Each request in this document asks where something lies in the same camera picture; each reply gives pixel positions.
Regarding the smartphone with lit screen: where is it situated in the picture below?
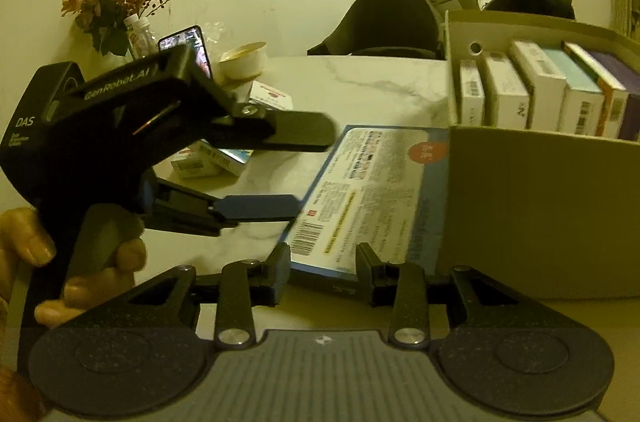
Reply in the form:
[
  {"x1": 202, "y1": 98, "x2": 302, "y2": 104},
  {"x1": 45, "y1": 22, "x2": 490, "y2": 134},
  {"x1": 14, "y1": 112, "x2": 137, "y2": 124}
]
[{"x1": 157, "y1": 25, "x2": 214, "y2": 79}]

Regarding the white blue small carton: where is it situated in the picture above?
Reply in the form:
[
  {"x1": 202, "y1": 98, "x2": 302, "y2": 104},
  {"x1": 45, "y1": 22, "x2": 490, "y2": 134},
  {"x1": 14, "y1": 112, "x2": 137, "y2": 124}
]
[{"x1": 192, "y1": 141, "x2": 253, "y2": 177}]

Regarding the long white barcode box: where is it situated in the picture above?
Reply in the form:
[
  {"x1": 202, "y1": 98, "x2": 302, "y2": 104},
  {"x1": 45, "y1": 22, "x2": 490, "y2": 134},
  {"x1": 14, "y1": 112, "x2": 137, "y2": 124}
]
[{"x1": 483, "y1": 52, "x2": 530, "y2": 130}]

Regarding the white blue text medicine box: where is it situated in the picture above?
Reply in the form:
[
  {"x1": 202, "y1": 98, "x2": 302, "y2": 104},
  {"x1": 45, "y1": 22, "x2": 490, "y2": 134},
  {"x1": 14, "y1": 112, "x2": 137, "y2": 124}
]
[{"x1": 544, "y1": 48, "x2": 604, "y2": 136}]

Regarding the white strawberry medicine box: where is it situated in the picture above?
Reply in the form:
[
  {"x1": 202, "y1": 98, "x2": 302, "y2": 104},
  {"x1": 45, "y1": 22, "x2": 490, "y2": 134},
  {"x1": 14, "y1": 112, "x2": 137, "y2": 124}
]
[{"x1": 247, "y1": 80, "x2": 293, "y2": 110}]

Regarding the large blue white box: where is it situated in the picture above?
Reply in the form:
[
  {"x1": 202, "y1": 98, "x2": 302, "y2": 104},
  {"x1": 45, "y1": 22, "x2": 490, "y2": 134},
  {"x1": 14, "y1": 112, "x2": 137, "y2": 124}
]
[{"x1": 281, "y1": 124, "x2": 449, "y2": 295}]

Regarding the yellow white medicine box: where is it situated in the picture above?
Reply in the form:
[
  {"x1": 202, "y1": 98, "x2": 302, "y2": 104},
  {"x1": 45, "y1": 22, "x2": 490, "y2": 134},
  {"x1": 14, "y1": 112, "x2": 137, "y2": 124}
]
[{"x1": 562, "y1": 41, "x2": 629, "y2": 138}]

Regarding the plastic drink bottle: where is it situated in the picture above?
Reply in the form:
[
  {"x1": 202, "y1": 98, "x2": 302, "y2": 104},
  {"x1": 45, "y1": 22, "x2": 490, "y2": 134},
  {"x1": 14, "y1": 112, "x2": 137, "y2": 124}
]
[{"x1": 124, "y1": 14, "x2": 158, "y2": 60}]

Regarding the dark purple product box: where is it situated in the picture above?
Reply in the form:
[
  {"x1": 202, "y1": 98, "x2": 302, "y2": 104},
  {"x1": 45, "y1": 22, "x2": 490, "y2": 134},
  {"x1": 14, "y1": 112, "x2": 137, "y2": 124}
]
[{"x1": 587, "y1": 48, "x2": 640, "y2": 143}]

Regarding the narrow barcode medicine box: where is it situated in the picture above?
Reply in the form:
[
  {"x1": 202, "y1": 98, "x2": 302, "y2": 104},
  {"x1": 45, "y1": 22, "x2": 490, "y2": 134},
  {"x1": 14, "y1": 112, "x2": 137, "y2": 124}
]
[{"x1": 459, "y1": 60, "x2": 485, "y2": 127}]

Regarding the far dark armchair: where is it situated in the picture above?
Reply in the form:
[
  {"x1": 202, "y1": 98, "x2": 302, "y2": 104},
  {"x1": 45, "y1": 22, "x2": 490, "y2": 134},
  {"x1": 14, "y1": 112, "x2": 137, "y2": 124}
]
[{"x1": 307, "y1": 0, "x2": 442, "y2": 60}]

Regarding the clear plastic bag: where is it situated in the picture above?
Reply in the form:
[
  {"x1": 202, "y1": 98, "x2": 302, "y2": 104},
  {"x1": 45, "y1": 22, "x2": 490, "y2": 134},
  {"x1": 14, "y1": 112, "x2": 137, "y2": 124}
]
[{"x1": 201, "y1": 22, "x2": 233, "y2": 62}]

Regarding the white bowl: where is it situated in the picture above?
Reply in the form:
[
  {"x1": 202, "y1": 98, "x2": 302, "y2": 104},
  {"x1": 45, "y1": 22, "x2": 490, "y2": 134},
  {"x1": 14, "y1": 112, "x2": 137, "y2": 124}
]
[{"x1": 219, "y1": 41, "x2": 267, "y2": 80}]

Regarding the white cardboard sorting box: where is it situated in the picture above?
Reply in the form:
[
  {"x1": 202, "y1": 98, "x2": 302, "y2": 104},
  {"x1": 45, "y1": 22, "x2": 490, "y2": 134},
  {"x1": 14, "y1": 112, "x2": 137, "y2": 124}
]
[{"x1": 439, "y1": 8, "x2": 640, "y2": 301}]

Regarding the person's left hand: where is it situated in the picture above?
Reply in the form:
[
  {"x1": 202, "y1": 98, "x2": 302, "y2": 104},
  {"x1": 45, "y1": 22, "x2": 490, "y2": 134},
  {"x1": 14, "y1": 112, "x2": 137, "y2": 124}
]
[{"x1": 0, "y1": 207, "x2": 148, "y2": 422}]

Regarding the dark armchair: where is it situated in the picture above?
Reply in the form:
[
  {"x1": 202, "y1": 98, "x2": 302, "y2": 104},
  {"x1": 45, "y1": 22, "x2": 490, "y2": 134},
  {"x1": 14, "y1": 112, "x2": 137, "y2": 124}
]
[
  {"x1": 307, "y1": 0, "x2": 442, "y2": 60},
  {"x1": 485, "y1": 0, "x2": 576, "y2": 20}
]

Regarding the near dark armchair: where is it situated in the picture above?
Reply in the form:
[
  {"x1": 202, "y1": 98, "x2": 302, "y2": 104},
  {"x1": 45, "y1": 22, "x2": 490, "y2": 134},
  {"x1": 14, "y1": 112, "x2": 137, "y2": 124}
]
[{"x1": 485, "y1": 0, "x2": 576, "y2": 20}]

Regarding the white box red cartoon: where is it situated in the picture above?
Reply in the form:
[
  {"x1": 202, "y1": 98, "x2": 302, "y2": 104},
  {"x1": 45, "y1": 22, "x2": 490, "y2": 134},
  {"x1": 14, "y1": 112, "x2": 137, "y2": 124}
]
[{"x1": 509, "y1": 40, "x2": 566, "y2": 132}]

